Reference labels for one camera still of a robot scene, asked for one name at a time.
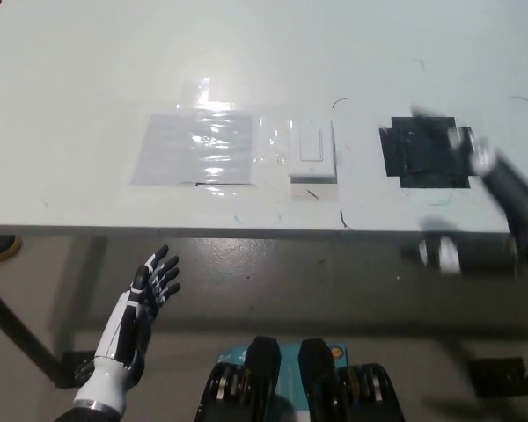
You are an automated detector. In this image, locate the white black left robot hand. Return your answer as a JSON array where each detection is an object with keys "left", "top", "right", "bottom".
[{"left": 72, "top": 244, "right": 181, "bottom": 411}]

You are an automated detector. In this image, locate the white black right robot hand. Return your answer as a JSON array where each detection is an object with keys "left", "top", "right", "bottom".
[{"left": 402, "top": 104, "right": 528, "bottom": 283}]

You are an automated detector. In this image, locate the black metal table leg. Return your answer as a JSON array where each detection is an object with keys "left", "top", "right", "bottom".
[{"left": 0, "top": 274, "right": 62, "bottom": 388}]

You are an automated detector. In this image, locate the white wall light switch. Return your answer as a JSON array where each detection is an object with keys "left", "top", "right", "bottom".
[{"left": 288, "top": 120, "right": 339, "bottom": 185}]

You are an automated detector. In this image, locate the black tape patch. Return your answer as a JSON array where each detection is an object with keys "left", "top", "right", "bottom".
[{"left": 378, "top": 116, "right": 483, "bottom": 190}]

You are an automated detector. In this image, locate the black table foot plate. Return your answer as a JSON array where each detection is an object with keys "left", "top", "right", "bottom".
[
  {"left": 55, "top": 350, "right": 97, "bottom": 389},
  {"left": 466, "top": 357, "right": 527, "bottom": 398}
]

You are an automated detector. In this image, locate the clear plastic tape film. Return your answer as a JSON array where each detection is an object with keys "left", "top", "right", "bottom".
[{"left": 171, "top": 78, "right": 294, "bottom": 197}]

